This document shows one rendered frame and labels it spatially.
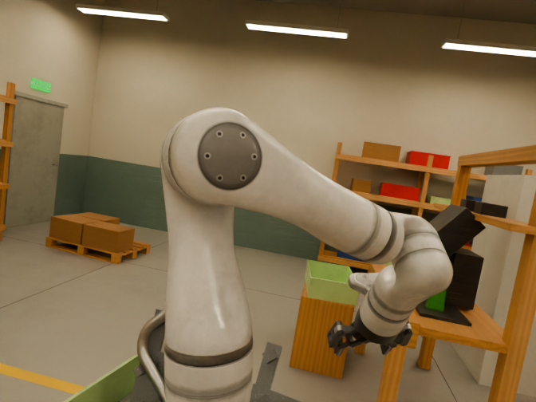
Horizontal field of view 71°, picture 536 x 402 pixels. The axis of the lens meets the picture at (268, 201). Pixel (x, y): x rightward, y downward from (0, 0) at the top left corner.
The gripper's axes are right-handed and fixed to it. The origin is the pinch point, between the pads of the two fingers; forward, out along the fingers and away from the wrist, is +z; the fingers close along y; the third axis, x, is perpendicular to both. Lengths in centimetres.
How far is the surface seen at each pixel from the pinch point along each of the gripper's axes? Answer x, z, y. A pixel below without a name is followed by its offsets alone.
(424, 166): 415, 306, 279
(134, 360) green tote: 20, 56, -57
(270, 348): 14.2, 33.7, -14.4
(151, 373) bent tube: 11, 41, -48
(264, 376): 8.4, 38.7, -16.1
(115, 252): 282, 356, -187
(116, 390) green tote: 12, 56, -61
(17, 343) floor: 101, 224, -191
